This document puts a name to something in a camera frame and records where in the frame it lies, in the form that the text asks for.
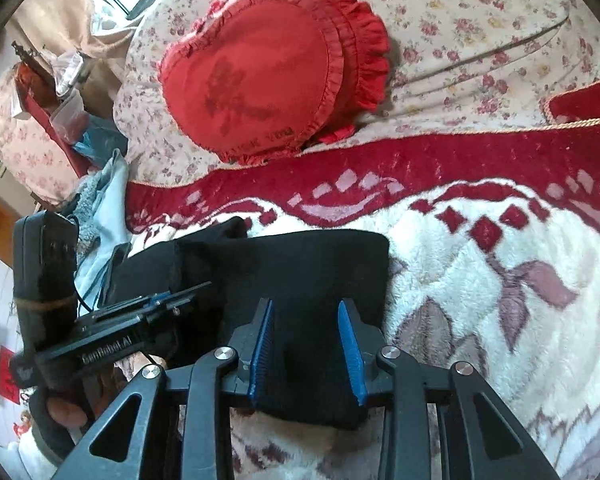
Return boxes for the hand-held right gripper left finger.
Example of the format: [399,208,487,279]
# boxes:
[50,297,276,480]

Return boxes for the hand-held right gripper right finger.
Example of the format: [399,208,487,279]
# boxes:
[337,297,563,480]

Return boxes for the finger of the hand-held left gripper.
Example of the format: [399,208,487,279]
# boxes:
[147,281,214,313]

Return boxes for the black pants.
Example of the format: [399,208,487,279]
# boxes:
[102,216,393,431]

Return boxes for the person's left hand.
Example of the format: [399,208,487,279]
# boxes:
[27,352,168,466]

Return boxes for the wooden cabinet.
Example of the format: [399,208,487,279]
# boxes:
[0,180,31,263]

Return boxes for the light blue fleece-lined jacket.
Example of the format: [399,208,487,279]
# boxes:
[70,147,131,306]

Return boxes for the pink floral pillow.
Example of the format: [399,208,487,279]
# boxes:
[0,67,76,206]

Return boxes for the red cloth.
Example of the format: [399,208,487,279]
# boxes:
[15,62,88,176]

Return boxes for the blue plastic bag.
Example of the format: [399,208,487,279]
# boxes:
[72,115,128,168]

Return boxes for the red white plush blanket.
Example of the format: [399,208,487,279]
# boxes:
[125,75,600,480]

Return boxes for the clear plastic bag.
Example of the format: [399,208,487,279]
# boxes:
[49,50,92,146]

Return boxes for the red heart pillow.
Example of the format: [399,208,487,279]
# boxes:
[157,0,393,166]

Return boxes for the beige cloth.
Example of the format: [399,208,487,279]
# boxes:
[10,0,146,91]

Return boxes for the floral quilt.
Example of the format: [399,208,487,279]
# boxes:
[112,0,600,188]

